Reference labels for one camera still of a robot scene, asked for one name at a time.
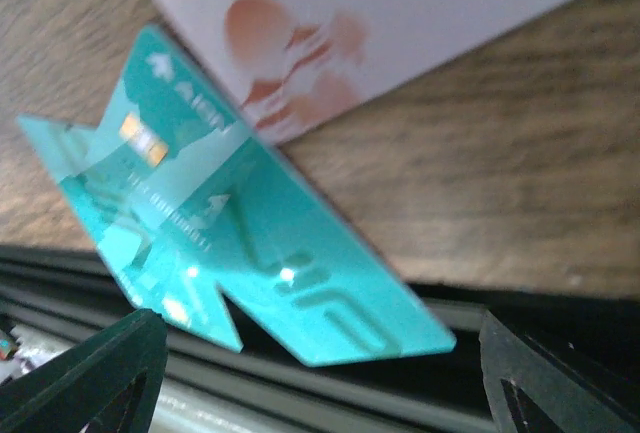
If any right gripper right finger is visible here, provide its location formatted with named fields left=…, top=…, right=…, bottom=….
left=479, top=311, right=639, bottom=432

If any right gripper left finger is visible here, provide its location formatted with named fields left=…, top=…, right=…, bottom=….
left=1, top=309, right=168, bottom=432

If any teal VIP card front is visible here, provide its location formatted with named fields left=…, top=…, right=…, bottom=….
left=98, top=26, right=456, bottom=366

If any teal vip card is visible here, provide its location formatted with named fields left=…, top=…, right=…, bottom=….
left=98, top=26, right=456, bottom=366
left=18, top=115, right=243, bottom=352

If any white magnetic stripe card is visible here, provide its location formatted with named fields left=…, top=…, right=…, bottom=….
left=122, top=0, right=640, bottom=147

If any black aluminium frame rail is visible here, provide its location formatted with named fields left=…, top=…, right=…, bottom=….
left=1, top=245, right=639, bottom=432

